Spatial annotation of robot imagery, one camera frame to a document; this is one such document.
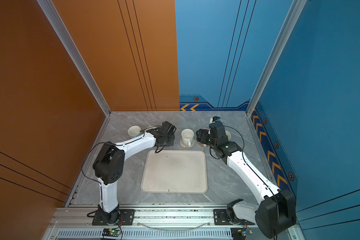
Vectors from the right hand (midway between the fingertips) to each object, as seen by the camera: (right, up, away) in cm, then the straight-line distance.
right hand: (201, 133), depth 81 cm
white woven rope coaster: (-4, -8, +17) cm, 20 cm away
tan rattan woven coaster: (-1, -5, -10) cm, 11 cm away
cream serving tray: (-15, -23, +7) cm, 28 cm away
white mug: (-7, -3, +17) cm, 18 cm away
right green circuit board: (+17, -47, -11) cm, 51 cm away
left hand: (-18, -5, +15) cm, 24 cm away
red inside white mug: (+3, +1, -10) cm, 11 cm away
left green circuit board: (-44, -47, -10) cm, 65 cm away
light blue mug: (-42, +1, +17) cm, 46 cm away
